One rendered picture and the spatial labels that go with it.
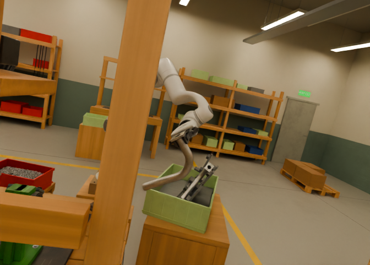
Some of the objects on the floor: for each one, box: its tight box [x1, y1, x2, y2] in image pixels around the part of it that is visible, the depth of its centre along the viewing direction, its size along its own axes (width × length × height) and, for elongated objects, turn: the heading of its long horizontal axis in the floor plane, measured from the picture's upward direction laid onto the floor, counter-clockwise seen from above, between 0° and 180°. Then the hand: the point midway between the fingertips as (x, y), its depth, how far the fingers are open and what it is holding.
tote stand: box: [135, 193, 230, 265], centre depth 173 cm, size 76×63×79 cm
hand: (181, 140), depth 84 cm, fingers closed on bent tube, 3 cm apart
